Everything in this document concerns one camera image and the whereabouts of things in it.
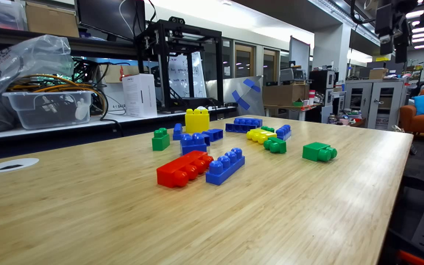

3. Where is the long blue toy block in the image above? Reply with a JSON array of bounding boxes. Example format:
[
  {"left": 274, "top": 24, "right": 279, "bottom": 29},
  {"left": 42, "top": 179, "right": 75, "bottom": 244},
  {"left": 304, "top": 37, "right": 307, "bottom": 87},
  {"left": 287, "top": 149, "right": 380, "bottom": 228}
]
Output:
[
  {"left": 205, "top": 148, "right": 245, "bottom": 186},
  {"left": 225, "top": 117, "right": 263, "bottom": 133}
]

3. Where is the white cardboard box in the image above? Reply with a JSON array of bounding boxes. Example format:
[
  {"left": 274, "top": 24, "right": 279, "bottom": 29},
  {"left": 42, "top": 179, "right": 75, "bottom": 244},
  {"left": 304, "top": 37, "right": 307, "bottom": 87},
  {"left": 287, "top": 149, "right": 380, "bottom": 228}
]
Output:
[{"left": 122, "top": 74, "right": 158, "bottom": 119}]

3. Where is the white round cable grommet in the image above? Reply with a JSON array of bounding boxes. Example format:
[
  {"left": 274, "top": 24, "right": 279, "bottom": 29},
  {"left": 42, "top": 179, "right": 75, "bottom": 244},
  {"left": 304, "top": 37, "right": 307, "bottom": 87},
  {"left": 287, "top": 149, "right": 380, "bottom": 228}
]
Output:
[{"left": 0, "top": 158, "right": 40, "bottom": 173}]

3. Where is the grey cabinet with glass doors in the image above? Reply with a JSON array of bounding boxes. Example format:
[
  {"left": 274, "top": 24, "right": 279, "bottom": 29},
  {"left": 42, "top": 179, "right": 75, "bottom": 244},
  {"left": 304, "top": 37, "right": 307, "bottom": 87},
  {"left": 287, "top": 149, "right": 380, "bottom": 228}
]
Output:
[{"left": 344, "top": 79, "right": 408, "bottom": 130}]

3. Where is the grey panel with blue tape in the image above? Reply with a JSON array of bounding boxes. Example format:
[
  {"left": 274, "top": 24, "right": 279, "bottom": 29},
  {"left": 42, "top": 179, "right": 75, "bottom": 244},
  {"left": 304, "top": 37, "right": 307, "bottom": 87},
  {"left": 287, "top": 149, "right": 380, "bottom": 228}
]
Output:
[{"left": 205, "top": 76, "right": 266, "bottom": 117}]

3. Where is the bundle of orange cables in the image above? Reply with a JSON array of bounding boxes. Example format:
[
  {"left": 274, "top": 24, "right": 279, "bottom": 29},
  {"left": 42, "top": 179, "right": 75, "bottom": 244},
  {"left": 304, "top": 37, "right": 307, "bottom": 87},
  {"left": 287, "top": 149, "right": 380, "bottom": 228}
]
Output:
[{"left": 7, "top": 74, "right": 108, "bottom": 114}]

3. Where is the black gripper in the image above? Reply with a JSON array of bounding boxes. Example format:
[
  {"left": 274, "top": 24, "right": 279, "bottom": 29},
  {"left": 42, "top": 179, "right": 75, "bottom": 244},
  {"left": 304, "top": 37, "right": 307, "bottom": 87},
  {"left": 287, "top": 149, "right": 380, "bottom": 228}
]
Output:
[{"left": 375, "top": 0, "right": 418, "bottom": 64}]

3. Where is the long red toy block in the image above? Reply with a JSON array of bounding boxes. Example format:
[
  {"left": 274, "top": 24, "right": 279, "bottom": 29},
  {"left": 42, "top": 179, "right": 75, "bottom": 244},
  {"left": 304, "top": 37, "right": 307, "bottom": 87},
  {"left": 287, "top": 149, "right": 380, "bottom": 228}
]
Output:
[{"left": 156, "top": 150, "right": 214, "bottom": 188}]

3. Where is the clear plastic bag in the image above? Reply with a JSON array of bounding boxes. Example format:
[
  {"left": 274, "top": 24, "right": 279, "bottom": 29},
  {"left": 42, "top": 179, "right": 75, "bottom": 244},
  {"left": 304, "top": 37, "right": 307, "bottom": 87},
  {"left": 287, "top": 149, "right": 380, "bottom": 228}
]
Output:
[{"left": 0, "top": 35, "right": 75, "bottom": 135}]

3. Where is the black shelf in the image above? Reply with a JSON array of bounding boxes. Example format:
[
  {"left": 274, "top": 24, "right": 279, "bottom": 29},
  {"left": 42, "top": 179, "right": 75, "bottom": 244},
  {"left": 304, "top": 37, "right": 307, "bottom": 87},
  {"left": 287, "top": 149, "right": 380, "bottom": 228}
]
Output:
[{"left": 0, "top": 25, "right": 150, "bottom": 59}]

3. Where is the tall yellow toy block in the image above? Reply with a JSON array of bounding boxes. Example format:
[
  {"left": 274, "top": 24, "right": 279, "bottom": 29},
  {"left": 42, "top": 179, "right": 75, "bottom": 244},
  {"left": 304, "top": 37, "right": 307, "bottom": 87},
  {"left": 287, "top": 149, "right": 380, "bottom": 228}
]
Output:
[{"left": 185, "top": 108, "right": 210, "bottom": 134}]

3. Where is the orange sofa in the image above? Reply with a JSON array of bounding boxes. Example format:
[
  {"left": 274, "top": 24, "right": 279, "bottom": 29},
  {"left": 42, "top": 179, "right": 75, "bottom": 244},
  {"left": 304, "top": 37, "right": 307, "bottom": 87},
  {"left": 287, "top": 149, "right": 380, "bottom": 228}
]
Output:
[{"left": 399, "top": 89, "right": 424, "bottom": 136}]

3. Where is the black frame 3d printer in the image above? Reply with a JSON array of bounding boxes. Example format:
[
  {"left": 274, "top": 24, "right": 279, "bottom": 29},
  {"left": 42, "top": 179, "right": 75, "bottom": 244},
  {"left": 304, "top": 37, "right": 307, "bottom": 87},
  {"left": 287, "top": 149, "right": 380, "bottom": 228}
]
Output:
[{"left": 135, "top": 17, "right": 224, "bottom": 113}]

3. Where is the black monitor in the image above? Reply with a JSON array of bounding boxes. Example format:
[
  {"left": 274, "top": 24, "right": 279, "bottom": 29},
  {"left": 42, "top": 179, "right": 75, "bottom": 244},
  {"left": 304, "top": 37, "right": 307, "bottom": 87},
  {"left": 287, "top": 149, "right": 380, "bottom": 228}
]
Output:
[{"left": 74, "top": 0, "right": 146, "bottom": 42}]

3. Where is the long yellow toy block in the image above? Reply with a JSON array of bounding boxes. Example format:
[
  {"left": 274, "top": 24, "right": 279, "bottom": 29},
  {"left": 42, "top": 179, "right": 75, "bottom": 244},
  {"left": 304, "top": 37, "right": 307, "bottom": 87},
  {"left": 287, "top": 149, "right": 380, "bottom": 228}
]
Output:
[{"left": 246, "top": 128, "right": 277, "bottom": 144}]

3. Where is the clear plastic container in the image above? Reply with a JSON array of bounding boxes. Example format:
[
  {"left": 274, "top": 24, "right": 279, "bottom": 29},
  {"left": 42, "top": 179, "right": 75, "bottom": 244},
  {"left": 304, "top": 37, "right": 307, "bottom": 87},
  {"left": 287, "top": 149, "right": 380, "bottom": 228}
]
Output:
[{"left": 2, "top": 91, "right": 95, "bottom": 130}]

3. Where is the whiteboard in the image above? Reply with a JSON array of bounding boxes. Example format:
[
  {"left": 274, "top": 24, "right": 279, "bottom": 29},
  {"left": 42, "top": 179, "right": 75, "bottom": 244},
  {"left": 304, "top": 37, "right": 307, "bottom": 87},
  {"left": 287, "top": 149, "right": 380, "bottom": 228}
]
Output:
[{"left": 168, "top": 52, "right": 207, "bottom": 99}]

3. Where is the large brown cardboard box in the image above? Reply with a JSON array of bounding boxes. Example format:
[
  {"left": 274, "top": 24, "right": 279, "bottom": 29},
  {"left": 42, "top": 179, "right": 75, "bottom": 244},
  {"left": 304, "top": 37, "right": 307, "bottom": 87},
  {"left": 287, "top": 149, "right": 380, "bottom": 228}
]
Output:
[{"left": 262, "top": 84, "right": 310, "bottom": 107}]

